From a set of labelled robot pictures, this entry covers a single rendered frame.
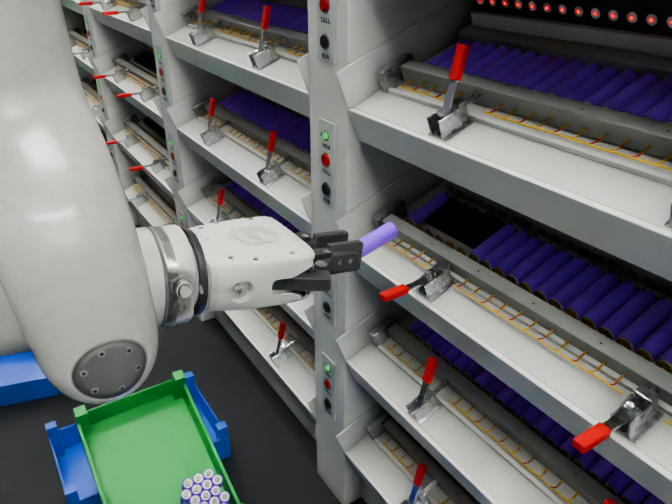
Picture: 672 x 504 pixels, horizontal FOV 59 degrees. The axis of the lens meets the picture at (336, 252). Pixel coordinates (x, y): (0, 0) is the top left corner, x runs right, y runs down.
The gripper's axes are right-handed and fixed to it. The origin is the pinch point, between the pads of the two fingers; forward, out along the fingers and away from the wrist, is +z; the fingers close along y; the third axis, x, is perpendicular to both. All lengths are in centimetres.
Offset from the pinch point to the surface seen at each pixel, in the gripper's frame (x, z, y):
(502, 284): 3.7, 18.9, -6.2
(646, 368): 3.7, 18.9, -23.6
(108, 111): 20, 16, 158
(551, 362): 7.5, 17.0, -15.8
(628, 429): 7.3, 14.4, -25.9
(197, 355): 62, 16, 74
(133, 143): 26, 19, 141
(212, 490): 56, 1, 27
